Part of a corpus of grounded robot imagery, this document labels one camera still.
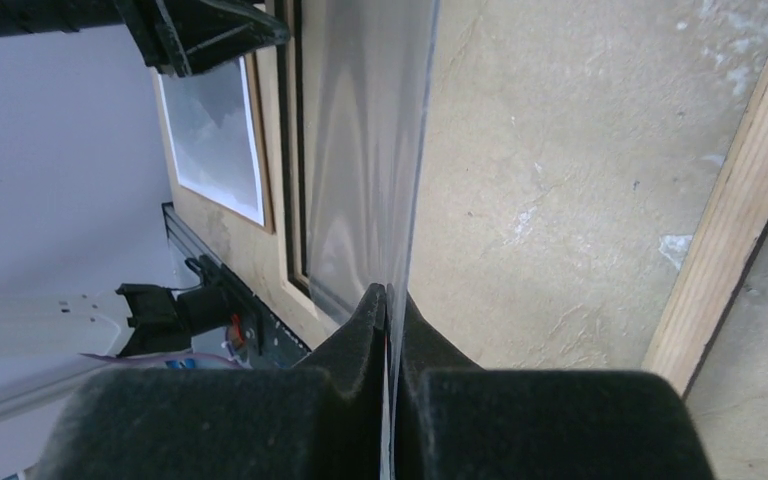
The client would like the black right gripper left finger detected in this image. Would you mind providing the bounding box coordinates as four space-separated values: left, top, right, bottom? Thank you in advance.
32 284 387 479

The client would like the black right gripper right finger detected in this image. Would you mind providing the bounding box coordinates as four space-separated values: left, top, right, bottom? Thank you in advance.
393 294 714 479

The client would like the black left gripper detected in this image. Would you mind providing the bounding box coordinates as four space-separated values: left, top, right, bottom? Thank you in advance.
0 0 291 77

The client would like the grey landscape photo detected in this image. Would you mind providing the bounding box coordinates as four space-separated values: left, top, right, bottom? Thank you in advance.
157 55 267 228

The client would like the clear acrylic sheet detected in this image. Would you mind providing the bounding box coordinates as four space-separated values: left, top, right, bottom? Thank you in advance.
302 1 439 479

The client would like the black wooden picture frame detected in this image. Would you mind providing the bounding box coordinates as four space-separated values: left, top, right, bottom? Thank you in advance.
254 1 768 392

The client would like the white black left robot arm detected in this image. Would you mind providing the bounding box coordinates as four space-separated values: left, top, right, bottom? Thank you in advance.
0 1 291 363

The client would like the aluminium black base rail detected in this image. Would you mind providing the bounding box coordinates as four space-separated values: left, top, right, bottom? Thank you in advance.
116 201 312 371

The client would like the brown frame backing board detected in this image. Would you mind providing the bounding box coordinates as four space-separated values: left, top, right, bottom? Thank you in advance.
152 52 277 236

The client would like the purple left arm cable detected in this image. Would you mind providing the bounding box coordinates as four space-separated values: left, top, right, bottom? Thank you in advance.
79 351 246 371

